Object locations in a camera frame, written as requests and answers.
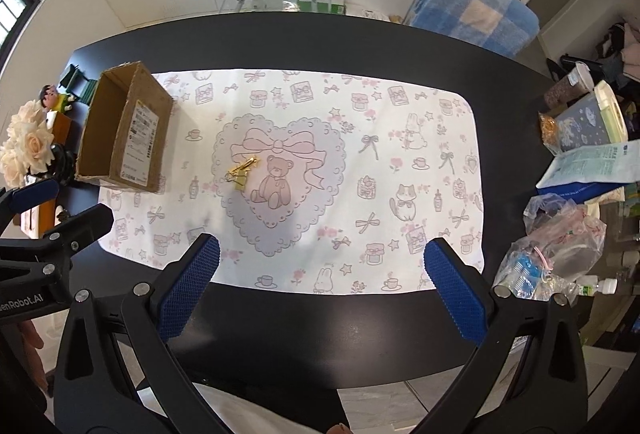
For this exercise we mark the cream artificial flowers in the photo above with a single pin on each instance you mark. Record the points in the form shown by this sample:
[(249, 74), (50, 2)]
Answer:
[(27, 143)]

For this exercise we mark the wooden box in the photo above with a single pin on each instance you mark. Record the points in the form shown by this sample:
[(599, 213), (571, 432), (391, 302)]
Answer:
[(61, 128)]

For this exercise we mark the green miniature bench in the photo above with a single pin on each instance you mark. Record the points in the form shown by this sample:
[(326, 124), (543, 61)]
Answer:
[(80, 81)]

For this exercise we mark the clear plastic bag pink contents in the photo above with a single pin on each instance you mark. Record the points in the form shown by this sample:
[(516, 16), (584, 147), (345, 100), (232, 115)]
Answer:
[(570, 226)]

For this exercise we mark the clear jar with white lid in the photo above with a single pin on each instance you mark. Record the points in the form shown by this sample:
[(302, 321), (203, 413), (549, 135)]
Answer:
[(570, 86)]

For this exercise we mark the small cartoon figurine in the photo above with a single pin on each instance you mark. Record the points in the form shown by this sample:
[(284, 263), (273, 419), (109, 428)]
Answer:
[(52, 97)]

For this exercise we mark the black desktop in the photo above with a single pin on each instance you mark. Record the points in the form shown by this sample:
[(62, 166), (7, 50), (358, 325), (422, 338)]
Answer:
[(300, 41)]

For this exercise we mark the brown cardboard box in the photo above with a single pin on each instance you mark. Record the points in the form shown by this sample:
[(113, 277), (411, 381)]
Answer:
[(145, 138)]

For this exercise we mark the black framed window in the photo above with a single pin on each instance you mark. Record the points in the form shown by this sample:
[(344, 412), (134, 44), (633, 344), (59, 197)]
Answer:
[(12, 3)]

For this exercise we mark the small white bottle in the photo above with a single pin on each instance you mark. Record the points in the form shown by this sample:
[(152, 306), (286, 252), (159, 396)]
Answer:
[(597, 286)]

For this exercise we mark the pile of clothes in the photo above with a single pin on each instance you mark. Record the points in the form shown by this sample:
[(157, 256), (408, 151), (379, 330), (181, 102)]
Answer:
[(622, 48)]

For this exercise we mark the gold binder clip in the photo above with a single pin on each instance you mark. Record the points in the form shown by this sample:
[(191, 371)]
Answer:
[(250, 162), (240, 178)]

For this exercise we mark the clear plastic bag blue contents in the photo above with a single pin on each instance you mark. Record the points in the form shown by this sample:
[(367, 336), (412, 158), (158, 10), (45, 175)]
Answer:
[(527, 269)]

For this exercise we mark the white printed bear mat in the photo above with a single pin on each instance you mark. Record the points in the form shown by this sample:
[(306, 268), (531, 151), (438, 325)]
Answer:
[(350, 194)]

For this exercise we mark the white and blue paper bag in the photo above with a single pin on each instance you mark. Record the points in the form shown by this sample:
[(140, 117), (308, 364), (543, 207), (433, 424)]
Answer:
[(585, 168)]

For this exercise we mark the gold snack bag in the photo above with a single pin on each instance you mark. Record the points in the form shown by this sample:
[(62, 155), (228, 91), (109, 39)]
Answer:
[(550, 131)]

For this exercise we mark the green and white box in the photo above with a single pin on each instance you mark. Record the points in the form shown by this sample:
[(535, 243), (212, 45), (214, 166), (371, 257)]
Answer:
[(338, 3)]

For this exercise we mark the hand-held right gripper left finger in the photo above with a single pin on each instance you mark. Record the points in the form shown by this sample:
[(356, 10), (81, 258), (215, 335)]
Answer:
[(192, 289)]

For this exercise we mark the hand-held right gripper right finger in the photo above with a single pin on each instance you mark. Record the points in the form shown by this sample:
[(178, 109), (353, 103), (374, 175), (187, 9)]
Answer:
[(457, 294)]

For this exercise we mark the person's left hand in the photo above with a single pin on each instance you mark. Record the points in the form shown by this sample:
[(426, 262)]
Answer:
[(32, 344)]

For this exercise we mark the blue container with cream lid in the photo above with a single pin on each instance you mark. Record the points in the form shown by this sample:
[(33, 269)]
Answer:
[(590, 118)]

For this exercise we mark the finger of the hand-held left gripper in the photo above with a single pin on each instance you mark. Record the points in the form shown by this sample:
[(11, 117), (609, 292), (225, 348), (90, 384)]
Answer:
[(80, 228), (31, 195)]

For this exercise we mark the blue checked blanket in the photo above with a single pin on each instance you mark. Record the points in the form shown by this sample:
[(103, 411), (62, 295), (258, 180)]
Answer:
[(470, 8)]

